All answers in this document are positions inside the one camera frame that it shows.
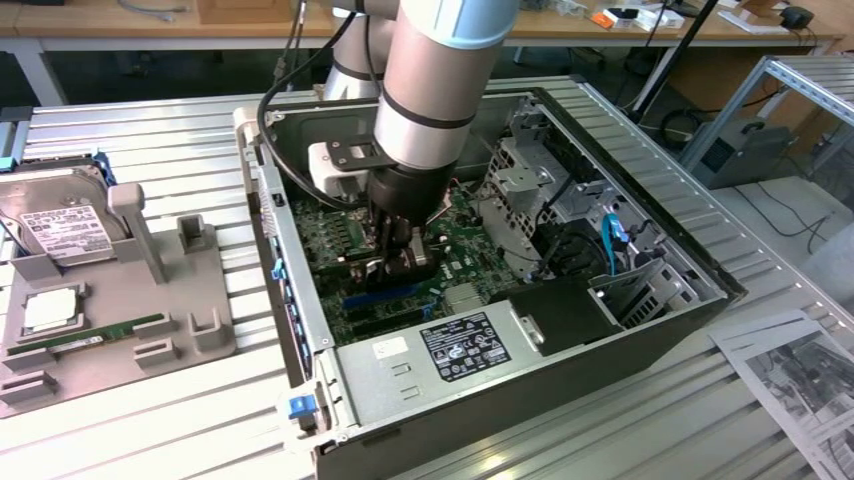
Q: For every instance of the black power adapter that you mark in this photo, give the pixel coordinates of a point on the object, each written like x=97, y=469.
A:
x=797, y=16

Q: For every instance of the grey box device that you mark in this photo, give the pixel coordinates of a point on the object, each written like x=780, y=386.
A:
x=741, y=155

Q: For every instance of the hard disk with blue carrier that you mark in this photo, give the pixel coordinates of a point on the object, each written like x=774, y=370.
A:
x=63, y=230

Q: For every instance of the blue case latch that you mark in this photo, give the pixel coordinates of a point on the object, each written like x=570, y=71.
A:
x=301, y=406

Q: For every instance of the printed paper sheet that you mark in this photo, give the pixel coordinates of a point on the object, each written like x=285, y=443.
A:
x=794, y=380

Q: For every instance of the silver CPU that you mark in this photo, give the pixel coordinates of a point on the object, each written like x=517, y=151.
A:
x=50, y=310

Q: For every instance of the open PC case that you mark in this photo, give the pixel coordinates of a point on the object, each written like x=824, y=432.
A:
x=601, y=390

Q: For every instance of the grey power supply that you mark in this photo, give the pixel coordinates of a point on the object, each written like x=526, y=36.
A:
x=381, y=380

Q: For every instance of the long black expansion slot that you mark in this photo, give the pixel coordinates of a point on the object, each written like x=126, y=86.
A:
x=397, y=331
x=390, y=319

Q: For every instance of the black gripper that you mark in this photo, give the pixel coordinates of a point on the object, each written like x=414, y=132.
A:
x=407, y=195

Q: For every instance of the grey parts rack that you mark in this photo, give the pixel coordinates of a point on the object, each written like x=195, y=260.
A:
x=134, y=300

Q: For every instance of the green RAM stick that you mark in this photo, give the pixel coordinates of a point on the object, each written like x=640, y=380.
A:
x=87, y=340

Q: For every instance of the black plastic air shroud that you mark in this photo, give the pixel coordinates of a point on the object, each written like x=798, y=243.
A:
x=561, y=315

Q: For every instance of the orange white small box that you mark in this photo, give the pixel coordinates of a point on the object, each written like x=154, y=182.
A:
x=610, y=19

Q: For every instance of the silver drive cage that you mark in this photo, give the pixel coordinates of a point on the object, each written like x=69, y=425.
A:
x=524, y=190

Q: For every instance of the wooden desk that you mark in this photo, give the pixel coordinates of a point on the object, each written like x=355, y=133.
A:
x=568, y=30

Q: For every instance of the blue expansion slot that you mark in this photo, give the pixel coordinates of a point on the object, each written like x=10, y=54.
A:
x=374, y=300

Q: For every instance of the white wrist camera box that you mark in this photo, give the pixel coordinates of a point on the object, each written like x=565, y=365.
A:
x=330, y=172

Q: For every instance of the aluminium profile frame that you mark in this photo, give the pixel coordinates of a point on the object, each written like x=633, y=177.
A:
x=801, y=75

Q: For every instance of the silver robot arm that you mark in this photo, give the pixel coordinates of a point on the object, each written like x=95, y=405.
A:
x=441, y=75

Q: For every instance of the black stand pole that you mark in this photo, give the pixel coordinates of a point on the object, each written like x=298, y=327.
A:
x=674, y=55

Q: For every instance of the green motherboard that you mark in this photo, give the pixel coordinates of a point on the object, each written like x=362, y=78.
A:
x=468, y=235

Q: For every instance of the graphics card with black shroud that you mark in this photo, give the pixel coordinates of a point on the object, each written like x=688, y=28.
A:
x=410, y=265

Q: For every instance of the silver chipset heatsink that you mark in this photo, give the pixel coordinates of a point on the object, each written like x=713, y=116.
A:
x=468, y=300

